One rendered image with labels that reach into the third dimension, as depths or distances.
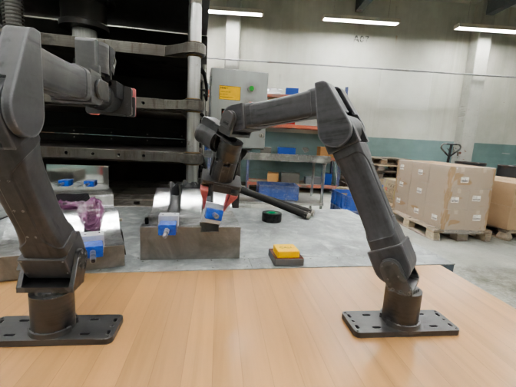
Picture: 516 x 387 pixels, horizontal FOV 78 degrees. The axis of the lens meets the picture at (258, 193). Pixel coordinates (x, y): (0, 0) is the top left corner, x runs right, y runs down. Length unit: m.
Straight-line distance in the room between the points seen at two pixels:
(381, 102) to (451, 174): 4.01
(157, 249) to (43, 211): 0.42
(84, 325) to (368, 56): 7.88
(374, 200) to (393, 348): 0.25
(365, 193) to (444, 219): 3.93
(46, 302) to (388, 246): 0.56
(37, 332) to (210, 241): 0.43
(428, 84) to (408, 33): 1.21
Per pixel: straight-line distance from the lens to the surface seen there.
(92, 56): 0.73
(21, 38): 0.46
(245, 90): 1.72
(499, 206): 5.25
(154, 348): 0.57
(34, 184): 0.50
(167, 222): 0.85
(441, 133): 8.73
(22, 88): 0.44
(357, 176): 0.61
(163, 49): 1.72
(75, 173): 1.73
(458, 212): 4.60
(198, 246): 0.87
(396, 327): 0.66
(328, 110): 0.61
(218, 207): 0.85
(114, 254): 0.86
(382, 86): 8.15
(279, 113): 0.68
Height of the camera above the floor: 1.13
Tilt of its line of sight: 10 degrees down
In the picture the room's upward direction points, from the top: 3 degrees clockwise
